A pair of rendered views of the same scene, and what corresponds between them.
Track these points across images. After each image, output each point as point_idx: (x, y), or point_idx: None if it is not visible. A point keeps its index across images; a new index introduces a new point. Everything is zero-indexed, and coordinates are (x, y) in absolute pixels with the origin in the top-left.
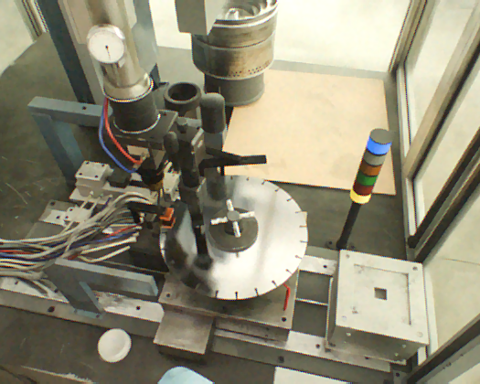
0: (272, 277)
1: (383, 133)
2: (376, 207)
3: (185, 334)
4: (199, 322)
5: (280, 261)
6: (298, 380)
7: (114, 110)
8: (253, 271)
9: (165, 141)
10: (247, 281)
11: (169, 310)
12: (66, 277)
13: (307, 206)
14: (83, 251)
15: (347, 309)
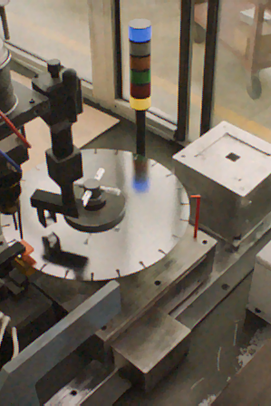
0: (176, 202)
1: (137, 21)
2: (120, 139)
3: (157, 339)
4: (152, 320)
5: (162, 188)
6: None
7: None
8: (158, 212)
9: (71, 78)
10: (166, 222)
11: (116, 343)
12: (20, 392)
13: None
14: None
15: (234, 182)
